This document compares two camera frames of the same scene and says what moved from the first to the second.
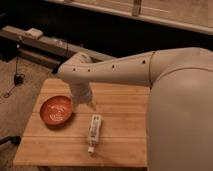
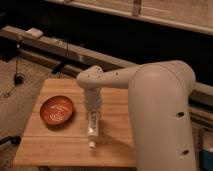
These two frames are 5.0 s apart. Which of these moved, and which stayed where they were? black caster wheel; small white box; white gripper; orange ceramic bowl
Moved: white gripper
Stayed: orange ceramic bowl; small white box; black caster wheel
